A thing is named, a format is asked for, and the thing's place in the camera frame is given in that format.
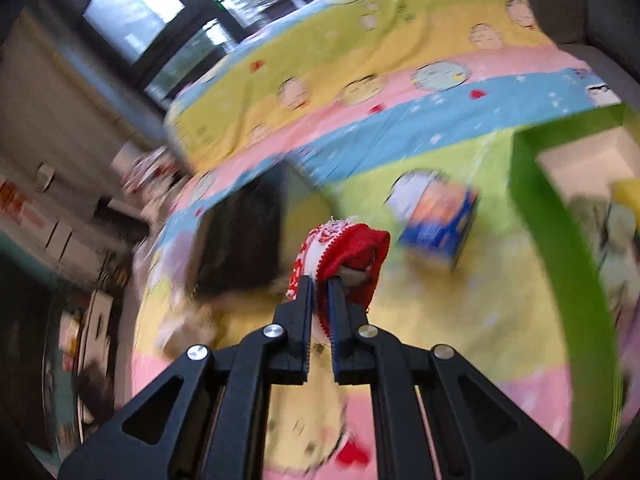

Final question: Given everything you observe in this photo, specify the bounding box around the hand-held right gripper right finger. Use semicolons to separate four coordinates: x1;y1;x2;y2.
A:
327;277;584;480

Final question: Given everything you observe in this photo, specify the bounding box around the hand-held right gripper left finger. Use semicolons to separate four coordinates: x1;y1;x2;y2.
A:
59;277;316;480

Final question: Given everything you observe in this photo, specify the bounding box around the red knit sock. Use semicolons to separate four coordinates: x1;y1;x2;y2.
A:
285;216;392;356

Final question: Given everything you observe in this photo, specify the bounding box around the blue and orange carton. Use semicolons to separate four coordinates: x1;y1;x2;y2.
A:
385;170;480;271

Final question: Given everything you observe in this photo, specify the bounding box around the green box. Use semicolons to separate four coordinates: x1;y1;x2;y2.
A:
510;102;640;466

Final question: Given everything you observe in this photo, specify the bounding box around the white waffle towel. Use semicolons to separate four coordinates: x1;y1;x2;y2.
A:
570;195;640;308

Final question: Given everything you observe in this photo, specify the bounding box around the pink towel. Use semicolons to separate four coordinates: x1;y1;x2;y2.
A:
612;305;640;376

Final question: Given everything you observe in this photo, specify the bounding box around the yellow sponge pack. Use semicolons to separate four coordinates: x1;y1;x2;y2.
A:
610;178;640;221

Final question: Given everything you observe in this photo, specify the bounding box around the black book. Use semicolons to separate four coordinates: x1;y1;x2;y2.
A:
192;165;301;296

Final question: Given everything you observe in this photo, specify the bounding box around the pile of clothes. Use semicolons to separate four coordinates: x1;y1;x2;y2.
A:
117;145;193;221

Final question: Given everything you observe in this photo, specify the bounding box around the cartoon printed blanket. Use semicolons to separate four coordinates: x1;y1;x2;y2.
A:
130;0;626;480

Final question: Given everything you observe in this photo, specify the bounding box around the white container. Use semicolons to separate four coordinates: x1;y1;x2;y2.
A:
112;141;142;172

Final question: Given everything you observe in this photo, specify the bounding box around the black framed window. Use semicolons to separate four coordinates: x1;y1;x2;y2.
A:
45;0;416;106

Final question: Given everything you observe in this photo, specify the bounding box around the grey sofa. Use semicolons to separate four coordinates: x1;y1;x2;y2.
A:
505;0;640;111

